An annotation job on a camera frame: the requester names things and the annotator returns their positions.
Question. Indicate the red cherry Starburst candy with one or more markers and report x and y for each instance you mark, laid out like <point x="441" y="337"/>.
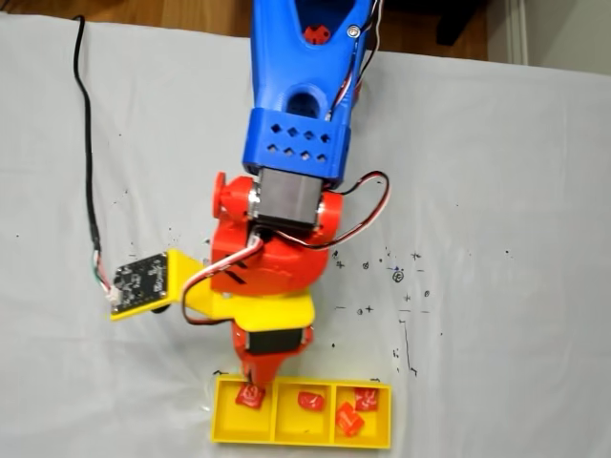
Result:
<point x="366" y="398"/>
<point x="310" y="401"/>
<point x="250" y="400"/>

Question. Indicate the orange Starburst candy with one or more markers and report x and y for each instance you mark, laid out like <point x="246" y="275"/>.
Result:
<point x="348" y="419"/>

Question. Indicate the yellow three-compartment box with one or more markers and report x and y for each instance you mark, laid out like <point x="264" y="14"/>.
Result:
<point x="224" y="429"/>

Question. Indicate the white plastic table cover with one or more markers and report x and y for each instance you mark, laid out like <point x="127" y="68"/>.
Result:
<point x="477" y="191"/>

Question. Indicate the camera board on yellow mount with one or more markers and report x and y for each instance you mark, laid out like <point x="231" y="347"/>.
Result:
<point x="141" y="286"/>

